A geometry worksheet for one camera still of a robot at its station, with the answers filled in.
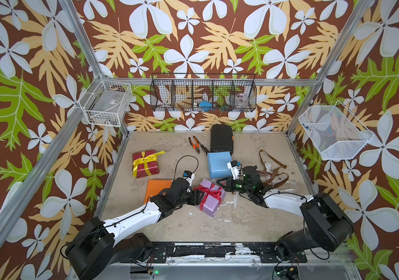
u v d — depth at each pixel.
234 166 0.80
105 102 0.86
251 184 0.70
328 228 0.44
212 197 0.83
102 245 0.40
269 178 0.96
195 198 0.73
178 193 0.62
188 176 0.74
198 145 1.11
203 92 0.98
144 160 0.96
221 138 1.14
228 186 0.77
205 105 0.93
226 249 0.76
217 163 0.97
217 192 0.83
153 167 0.94
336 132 0.82
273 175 0.99
